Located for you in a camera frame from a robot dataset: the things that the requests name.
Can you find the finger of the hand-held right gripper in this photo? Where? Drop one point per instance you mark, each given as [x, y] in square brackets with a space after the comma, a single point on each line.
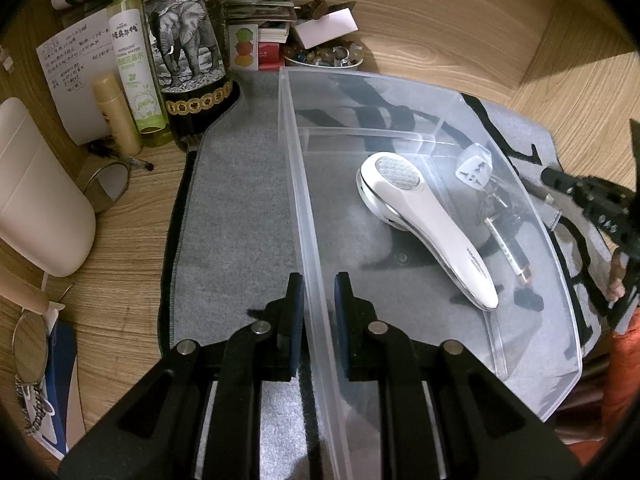
[595, 200]

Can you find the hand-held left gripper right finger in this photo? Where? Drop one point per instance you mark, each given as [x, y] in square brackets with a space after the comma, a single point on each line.
[342, 305]

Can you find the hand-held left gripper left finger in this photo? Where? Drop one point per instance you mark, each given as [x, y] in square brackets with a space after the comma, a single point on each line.
[296, 310]

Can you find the clear plastic organizer box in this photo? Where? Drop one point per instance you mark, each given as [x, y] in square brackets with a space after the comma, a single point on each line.
[295, 160]

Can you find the person's right hand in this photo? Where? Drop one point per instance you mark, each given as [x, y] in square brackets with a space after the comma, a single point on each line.
[619, 275]

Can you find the orange cloth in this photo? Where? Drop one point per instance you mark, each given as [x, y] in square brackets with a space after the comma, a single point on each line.
[625, 370]

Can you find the grey mat with black letters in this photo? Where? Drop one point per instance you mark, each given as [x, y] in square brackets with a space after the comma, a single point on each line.
[235, 210]

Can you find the white handheld massager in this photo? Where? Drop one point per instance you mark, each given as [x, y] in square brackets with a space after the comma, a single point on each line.
[430, 220]

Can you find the white travel adapter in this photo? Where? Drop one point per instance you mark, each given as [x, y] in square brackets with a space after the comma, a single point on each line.
[472, 170]

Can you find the black pen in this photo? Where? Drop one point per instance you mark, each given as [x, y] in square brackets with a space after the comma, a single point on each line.
[135, 162]

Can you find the small round mirror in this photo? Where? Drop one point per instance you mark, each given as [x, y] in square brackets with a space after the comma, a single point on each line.
[105, 187]

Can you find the bowl of beads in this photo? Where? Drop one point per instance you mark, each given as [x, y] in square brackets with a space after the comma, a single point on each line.
[320, 56]

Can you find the red box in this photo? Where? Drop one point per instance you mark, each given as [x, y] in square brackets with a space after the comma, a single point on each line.
[270, 55]

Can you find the beige tube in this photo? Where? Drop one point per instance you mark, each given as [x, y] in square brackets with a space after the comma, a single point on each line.
[115, 115]

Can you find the card with coloured circles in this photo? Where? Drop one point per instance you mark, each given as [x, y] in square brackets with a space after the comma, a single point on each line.
[243, 47]

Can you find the white card box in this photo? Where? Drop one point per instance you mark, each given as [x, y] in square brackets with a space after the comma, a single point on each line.
[325, 27]

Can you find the cream plastic container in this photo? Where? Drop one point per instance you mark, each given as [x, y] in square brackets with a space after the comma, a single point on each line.
[40, 200]

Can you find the dark bottle with elephant label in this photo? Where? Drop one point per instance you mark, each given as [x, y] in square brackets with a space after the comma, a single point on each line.
[185, 45]

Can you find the green spray bottle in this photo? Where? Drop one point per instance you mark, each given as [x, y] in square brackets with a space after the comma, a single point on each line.
[135, 60]

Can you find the handwritten paper note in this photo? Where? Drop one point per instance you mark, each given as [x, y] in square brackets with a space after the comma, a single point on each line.
[70, 60]

